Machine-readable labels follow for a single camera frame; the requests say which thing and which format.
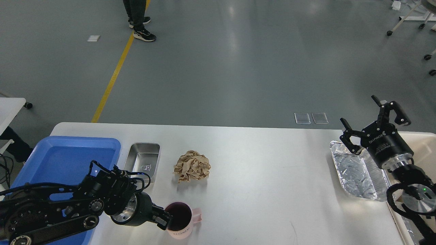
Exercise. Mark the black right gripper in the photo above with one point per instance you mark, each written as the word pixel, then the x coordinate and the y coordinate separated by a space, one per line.
pixel 381 138

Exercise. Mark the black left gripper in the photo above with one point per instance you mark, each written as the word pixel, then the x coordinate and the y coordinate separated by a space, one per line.
pixel 138 209

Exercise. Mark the pink mug dark inside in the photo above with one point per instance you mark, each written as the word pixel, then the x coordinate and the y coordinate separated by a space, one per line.
pixel 183 219

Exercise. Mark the stainless steel rectangular tin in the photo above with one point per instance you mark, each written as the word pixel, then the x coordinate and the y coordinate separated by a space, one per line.
pixel 143 157

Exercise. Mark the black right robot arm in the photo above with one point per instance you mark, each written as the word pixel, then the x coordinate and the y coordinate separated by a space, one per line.
pixel 414 195

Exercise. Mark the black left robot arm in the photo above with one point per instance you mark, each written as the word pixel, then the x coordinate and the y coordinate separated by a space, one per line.
pixel 41 213

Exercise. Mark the aluminium foil tray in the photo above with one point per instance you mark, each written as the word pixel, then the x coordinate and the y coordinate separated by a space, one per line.
pixel 358 174

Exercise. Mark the clear floor plate right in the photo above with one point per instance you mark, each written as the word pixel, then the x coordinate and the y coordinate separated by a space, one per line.
pixel 320 118

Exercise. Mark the clear floor plate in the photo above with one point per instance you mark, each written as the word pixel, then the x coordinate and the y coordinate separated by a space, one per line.
pixel 302 118
pixel 320 118

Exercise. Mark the crumpled brown paper ball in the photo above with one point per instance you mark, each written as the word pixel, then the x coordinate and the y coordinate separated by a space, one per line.
pixel 192 165

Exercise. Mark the clear floor plate left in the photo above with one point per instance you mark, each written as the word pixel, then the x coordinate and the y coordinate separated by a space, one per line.
pixel 302 118

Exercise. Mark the blue plastic tray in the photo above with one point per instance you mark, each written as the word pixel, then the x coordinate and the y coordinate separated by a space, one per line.
pixel 66 159

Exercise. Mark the white side table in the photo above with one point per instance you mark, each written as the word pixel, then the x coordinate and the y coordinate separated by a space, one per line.
pixel 9 108

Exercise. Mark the white paper on floor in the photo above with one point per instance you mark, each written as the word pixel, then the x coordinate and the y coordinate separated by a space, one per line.
pixel 93 38

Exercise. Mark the standing person legs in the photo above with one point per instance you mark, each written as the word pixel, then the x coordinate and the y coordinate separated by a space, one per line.
pixel 135 10

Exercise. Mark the white wheeled cart frame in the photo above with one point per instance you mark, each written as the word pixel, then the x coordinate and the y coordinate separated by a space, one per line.
pixel 430 11

